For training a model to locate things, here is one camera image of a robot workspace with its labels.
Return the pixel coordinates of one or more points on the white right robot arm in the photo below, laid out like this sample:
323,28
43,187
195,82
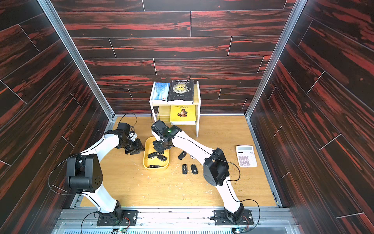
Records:
215,165

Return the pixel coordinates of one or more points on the white calculator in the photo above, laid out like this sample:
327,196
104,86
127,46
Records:
246,156

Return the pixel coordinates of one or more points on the yellow book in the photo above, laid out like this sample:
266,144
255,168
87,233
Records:
182,115

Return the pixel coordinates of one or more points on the blue book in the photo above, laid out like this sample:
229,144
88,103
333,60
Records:
161,91

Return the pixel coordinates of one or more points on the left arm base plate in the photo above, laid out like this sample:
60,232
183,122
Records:
122,218

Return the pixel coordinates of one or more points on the black car key with logo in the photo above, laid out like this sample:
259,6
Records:
194,169

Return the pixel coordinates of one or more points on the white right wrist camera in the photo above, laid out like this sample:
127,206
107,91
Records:
155,134

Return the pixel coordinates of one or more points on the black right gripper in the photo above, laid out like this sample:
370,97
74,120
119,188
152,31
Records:
159,145

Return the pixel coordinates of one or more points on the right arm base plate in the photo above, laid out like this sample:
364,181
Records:
224,217

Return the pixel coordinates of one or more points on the aluminium rail frame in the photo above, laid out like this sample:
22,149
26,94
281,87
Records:
179,220

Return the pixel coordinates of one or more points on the black hardcover book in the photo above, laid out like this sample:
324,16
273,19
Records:
181,91

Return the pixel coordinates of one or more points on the white metal shelf rack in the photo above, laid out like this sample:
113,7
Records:
176,103

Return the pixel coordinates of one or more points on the yellow storage tray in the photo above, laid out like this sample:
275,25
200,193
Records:
153,160

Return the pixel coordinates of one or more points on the black flip car key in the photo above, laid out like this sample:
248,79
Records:
182,155

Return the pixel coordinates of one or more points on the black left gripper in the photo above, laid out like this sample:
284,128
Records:
138,147

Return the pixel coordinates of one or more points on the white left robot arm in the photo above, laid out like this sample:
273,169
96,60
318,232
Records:
84,172

